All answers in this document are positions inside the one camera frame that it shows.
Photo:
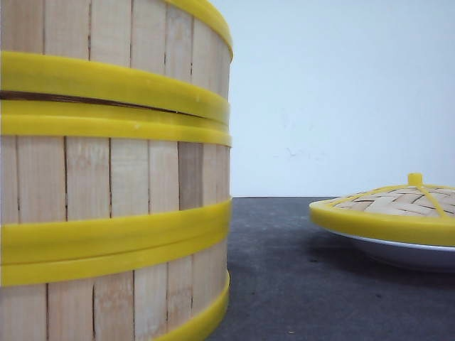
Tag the bamboo steamer drawer yellow rims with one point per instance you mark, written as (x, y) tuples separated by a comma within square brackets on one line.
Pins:
[(57, 222)]

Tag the woven bamboo steamer lid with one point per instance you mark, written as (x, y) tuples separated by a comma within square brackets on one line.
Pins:
[(412, 213)]

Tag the white plate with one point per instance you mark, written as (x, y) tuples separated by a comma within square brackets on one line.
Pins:
[(421, 257)]

